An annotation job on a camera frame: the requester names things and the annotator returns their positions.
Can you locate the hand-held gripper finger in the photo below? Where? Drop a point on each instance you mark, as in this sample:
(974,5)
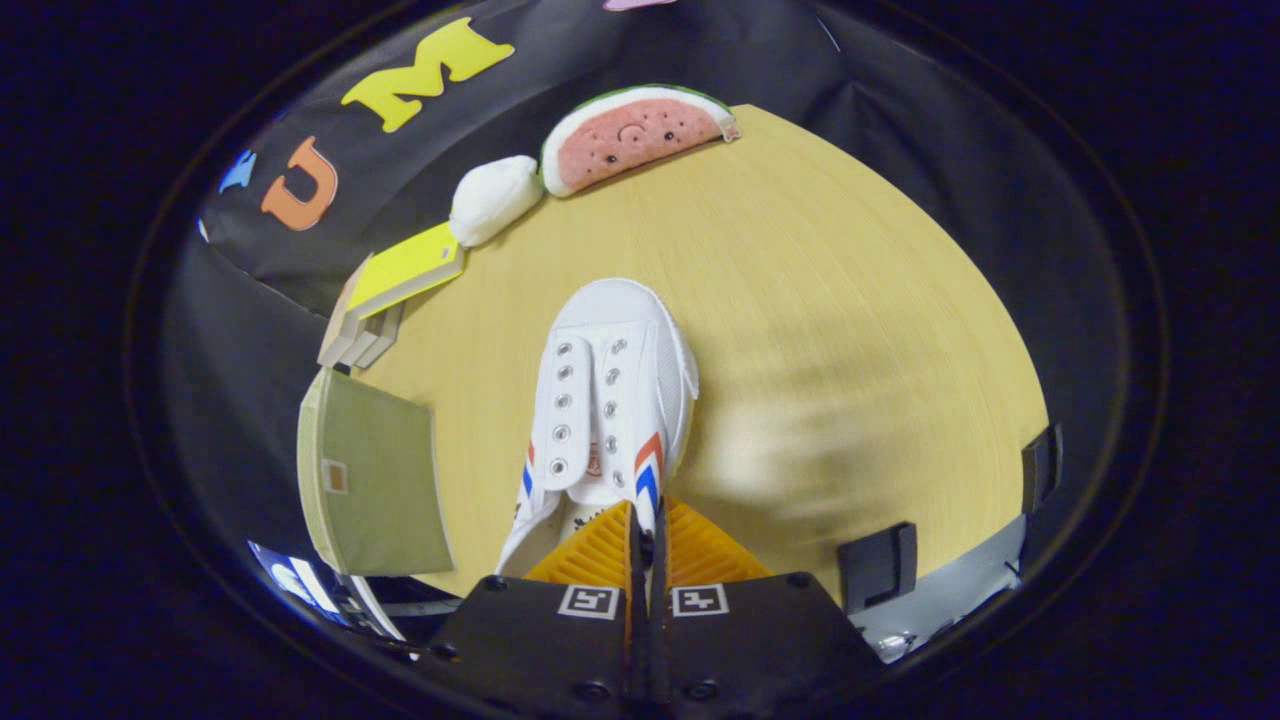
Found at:
(660,640)
(637,640)

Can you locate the white canvas shoe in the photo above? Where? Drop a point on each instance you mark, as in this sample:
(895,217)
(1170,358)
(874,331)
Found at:
(610,400)

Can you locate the green fabric storage box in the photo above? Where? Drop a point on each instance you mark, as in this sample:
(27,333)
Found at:
(385,480)

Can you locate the black table clamp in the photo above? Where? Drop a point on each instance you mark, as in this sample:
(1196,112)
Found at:
(877,565)
(1040,468)

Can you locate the lit computer screen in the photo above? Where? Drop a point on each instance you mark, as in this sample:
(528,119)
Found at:
(295,585)

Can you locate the pale paperback book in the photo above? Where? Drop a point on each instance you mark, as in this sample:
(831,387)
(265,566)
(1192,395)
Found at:
(385,330)
(362,338)

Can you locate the beige book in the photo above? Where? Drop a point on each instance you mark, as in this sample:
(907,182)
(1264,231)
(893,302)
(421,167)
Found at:
(335,340)

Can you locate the yellow book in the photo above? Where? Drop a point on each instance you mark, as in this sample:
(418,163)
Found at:
(405,270)

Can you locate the white plush toy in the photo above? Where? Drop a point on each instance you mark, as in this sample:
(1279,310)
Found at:
(495,200)

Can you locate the watermelon slice plush toy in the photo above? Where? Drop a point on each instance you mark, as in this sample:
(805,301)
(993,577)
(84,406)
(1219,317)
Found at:
(630,135)

